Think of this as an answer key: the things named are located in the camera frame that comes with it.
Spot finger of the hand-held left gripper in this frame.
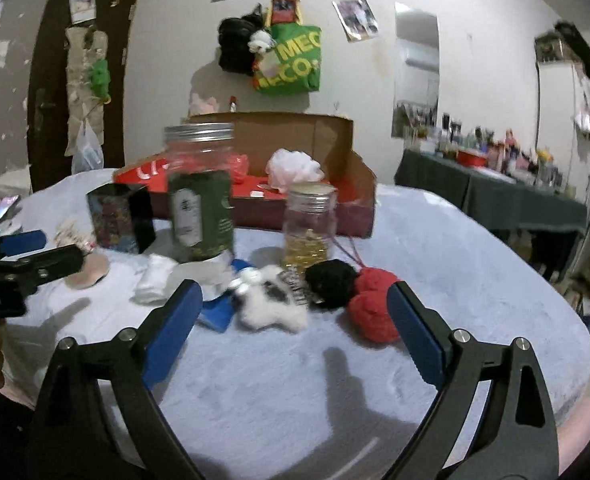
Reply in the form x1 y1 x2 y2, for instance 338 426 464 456
0 230 48 263
2 243 86 295

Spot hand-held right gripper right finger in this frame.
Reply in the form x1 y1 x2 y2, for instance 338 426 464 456
386 280 560 480

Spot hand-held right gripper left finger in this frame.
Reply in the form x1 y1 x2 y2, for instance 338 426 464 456
27 279 206 480

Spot beige scrunchie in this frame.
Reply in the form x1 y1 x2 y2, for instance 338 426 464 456
55 220 98 253

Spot beige round puff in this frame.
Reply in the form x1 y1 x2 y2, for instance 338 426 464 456
65 254 110 290

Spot blue cloth roll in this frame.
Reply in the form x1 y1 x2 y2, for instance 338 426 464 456
197 259 250 333

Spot red knitted ball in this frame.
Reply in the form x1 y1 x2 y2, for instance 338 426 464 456
347 267 403 343

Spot white sock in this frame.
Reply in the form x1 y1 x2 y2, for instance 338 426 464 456
134 254 180 305

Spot white cloth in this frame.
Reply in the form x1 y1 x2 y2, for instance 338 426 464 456
175 255 236 301

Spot white star plush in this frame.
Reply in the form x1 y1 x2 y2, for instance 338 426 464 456
230 265 310 333

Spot black yarn ball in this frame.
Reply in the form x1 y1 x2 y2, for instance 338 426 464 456
305 260 358 310

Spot cardboard box red inside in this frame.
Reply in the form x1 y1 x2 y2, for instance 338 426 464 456
114 112 377 239

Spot dark printed tin box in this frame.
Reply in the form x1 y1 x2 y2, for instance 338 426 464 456
87 183 156 255

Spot clear plastic bag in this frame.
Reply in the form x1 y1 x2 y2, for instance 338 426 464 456
71 120 104 175

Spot large glass jar green label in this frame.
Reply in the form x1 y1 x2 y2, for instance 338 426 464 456
164 122 236 263

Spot small glass jar gold contents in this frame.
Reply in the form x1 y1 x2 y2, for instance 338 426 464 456
282 183 338 273

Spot table with dark green cloth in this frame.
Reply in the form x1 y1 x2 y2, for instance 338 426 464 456
395 149 588 281

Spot dark door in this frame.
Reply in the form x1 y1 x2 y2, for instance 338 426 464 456
27 0 148 193

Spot beige hanging cloth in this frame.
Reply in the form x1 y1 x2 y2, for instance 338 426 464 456
65 25 110 156

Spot red mesh pouf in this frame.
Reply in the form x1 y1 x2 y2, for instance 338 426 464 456
227 154 250 186

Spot green plush toy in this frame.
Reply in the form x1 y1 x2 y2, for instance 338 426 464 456
89 59 112 98

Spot white bath pouf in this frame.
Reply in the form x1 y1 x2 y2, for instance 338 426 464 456
266 149 326 193

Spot row of bottles and jars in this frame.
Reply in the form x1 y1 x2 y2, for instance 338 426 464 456
410 112 576 193

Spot pink plush toy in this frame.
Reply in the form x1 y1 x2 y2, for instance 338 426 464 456
189 94 220 117

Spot door photo card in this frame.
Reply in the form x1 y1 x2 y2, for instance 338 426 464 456
70 0 96 23

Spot white fridge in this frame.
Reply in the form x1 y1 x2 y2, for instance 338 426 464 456
535 32 590 206

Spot black bag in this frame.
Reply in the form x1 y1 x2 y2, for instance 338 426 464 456
218 15 263 77

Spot green tote bag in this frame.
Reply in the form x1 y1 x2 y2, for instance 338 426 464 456
252 25 323 95

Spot small white plush toy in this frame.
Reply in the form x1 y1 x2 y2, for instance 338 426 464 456
249 29 273 55

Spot red printed card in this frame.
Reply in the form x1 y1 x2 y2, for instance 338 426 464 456
270 0 303 26

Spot wall mirror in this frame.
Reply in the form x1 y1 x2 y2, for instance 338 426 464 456
392 2 440 138

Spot photo wall poster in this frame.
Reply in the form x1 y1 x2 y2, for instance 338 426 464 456
333 0 380 42

